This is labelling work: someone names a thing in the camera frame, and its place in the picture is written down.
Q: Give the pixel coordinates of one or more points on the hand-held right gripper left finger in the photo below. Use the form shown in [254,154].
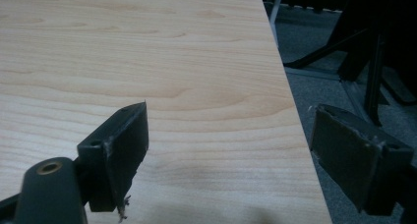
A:
[123,152]

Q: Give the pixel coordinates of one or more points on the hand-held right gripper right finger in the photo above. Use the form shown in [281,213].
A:
[347,158]

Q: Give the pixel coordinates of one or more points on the black metal stand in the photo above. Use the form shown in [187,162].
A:
[373,86]

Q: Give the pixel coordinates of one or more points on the white table leg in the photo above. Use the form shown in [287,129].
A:
[276,8]

